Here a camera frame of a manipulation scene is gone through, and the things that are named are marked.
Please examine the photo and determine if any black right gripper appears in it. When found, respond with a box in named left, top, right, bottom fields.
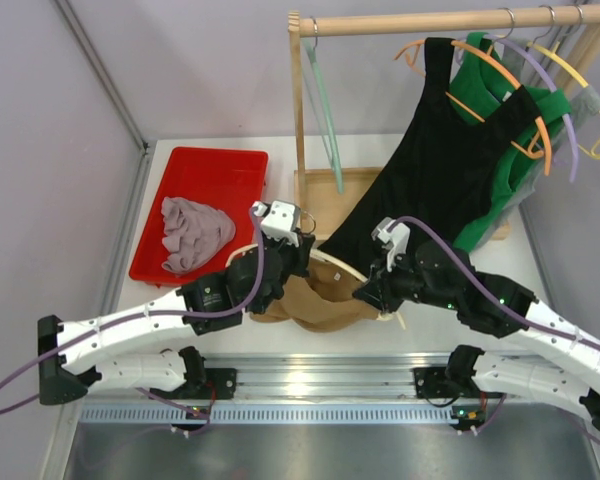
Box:
left=354, top=246, right=460, bottom=312

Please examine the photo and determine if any cream hanger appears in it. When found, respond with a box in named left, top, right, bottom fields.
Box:
left=227, top=207, right=410, bottom=331

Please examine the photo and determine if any tan tank top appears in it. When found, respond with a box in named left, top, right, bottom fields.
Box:
left=250, top=259, right=379, bottom=333

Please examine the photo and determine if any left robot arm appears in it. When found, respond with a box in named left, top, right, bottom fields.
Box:
left=37, top=234, right=315, bottom=406

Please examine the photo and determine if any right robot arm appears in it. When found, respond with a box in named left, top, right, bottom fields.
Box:
left=354, top=241, right=600, bottom=432

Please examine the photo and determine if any mauve tank top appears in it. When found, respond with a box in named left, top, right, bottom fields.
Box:
left=161, top=197, right=236, bottom=276

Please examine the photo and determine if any black tank top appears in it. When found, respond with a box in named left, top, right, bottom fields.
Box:
left=319, top=37, right=540, bottom=275

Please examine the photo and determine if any mint green hanger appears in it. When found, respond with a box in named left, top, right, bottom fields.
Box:
left=302, top=17, right=344, bottom=194

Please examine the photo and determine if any green tank top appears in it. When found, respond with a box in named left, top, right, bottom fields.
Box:
left=452, top=32, right=574, bottom=254

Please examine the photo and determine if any yellow hanger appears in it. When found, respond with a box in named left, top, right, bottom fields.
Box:
left=527, top=5, right=600, bottom=175

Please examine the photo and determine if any orange hanger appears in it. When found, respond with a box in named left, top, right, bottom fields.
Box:
left=393, top=38, right=554, bottom=176

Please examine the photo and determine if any grey tank top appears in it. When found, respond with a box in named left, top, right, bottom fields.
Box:
left=499, top=49, right=600, bottom=196

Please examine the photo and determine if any lilac hanger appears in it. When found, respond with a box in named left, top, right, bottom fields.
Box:
left=491, top=5, right=579, bottom=183

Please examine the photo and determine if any wooden clothes rack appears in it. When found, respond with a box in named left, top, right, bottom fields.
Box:
left=288, top=3, right=600, bottom=241

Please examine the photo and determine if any red plastic bin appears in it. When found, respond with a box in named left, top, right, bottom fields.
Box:
left=129, top=146, right=268, bottom=287

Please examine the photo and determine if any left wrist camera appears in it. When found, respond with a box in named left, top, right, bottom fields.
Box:
left=252, top=200, right=301, bottom=247

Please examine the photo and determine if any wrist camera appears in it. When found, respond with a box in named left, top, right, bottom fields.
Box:
left=252, top=200, right=301, bottom=247
left=371, top=217, right=410, bottom=272

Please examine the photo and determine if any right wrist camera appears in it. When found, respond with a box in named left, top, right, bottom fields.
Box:
left=371, top=217, right=410, bottom=272

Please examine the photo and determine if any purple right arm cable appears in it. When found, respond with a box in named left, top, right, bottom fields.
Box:
left=389, top=215, right=600, bottom=359

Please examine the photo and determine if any aluminium table rail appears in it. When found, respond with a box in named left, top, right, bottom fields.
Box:
left=59, top=352, right=600, bottom=426

